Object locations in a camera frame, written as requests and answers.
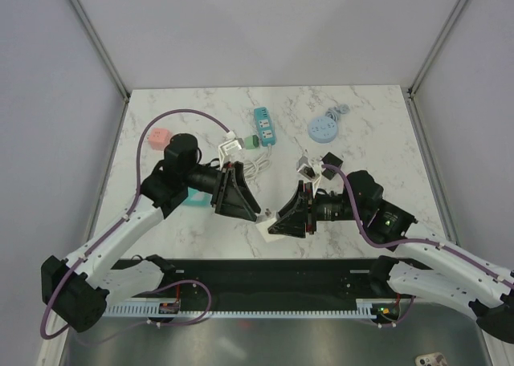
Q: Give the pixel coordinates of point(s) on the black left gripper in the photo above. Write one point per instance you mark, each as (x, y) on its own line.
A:
(226, 180)

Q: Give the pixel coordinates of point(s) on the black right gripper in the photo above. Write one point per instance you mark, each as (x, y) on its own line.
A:
(300, 209)

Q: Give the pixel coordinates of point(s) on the white charger plug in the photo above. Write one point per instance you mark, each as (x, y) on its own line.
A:
(263, 222)

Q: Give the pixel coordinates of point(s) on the teal triangular power strip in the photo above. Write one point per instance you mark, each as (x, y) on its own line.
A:
(198, 199)

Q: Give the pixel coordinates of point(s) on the pink cube socket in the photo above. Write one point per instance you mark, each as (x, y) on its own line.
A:
(159, 138)

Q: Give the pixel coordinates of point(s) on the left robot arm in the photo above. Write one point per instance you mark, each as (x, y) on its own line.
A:
(80, 287)

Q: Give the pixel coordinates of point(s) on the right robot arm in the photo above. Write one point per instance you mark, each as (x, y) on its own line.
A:
(422, 264)

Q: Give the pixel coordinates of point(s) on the green plug adapter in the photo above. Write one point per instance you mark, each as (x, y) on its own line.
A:
(251, 142)

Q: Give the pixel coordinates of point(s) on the black cube charger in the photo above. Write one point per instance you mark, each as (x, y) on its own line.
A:
(332, 160)

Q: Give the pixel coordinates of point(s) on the blue rectangular power strip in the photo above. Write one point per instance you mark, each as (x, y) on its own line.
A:
(264, 126)

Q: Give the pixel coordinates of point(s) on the blue round power strip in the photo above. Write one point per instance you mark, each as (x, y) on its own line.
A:
(323, 129)

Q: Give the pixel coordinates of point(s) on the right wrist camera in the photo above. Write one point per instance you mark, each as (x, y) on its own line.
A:
(310, 169)

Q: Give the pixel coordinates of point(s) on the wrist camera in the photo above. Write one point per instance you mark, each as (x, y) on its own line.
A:
(229, 147)
(310, 169)

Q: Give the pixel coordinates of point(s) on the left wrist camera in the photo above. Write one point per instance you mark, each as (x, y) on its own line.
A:
(229, 147)

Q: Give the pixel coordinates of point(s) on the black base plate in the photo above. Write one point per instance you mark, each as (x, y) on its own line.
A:
(269, 285)

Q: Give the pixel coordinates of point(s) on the left aluminium frame post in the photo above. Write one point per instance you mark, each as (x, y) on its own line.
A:
(90, 31)

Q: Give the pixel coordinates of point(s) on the aluminium frame post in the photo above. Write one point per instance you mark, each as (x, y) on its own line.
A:
(90, 31)
(449, 25)

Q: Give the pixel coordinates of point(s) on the right aluminium frame post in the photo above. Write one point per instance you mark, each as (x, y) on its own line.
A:
(449, 25)

